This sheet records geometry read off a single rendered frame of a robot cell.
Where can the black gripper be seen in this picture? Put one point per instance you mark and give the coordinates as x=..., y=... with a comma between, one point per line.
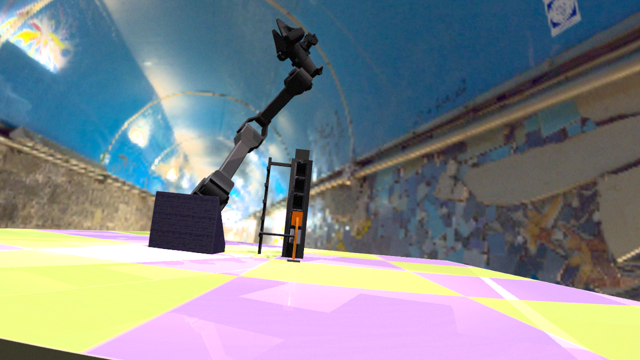
x=288, y=43

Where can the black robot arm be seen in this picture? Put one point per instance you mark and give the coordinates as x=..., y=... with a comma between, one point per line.
x=219, y=184

